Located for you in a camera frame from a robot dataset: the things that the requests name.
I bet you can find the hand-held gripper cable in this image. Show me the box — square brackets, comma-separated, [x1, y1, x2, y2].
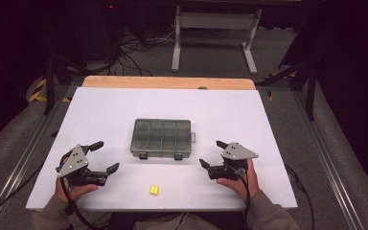
[59, 177, 109, 230]
[235, 169, 252, 230]

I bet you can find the yellow black floor tape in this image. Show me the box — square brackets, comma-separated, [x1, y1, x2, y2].
[28, 78, 72, 104]

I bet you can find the grey plastic compartment box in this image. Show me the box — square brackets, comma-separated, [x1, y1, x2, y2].
[129, 118, 197, 161]

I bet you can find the person's lap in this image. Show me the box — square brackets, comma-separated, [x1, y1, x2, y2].
[108, 211, 247, 230]

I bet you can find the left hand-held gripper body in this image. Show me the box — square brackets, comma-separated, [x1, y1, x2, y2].
[56, 144, 109, 187]

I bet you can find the grey metal stand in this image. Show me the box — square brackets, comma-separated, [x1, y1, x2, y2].
[171, 5, 263, 76]

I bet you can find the white table board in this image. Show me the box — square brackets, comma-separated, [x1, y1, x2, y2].
[25, 86, 299, 213]

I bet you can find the black floor cable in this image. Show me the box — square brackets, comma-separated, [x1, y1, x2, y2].
[284, 163, 316, 230]

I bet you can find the person's left hand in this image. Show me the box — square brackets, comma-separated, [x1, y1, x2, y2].
[55, 176, 99, 203]

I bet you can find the aluminium floor rail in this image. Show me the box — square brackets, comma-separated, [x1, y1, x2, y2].
[0, 85, 72, 230]
[291, 90, 365, 230]

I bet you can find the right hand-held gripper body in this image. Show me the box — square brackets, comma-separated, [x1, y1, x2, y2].
[207, 142, 260, 181]

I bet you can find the bundle of black floor cables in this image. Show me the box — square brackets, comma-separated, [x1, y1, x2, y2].
[85, 27, 231, 77]

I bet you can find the right hand-held gripper cable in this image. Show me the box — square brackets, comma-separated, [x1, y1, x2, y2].
[235, 169, 252, 230]

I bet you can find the black metal stand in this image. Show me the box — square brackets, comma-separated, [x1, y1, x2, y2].
[256, 60, 319, 122]
[43, 54, 89, 116]

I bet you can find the person's right hand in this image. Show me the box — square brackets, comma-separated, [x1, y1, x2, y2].
[216, 158, 261, 201]

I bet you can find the left hand-held gripper cable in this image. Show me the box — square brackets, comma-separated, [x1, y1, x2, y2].
[59, 177, 109, 230]

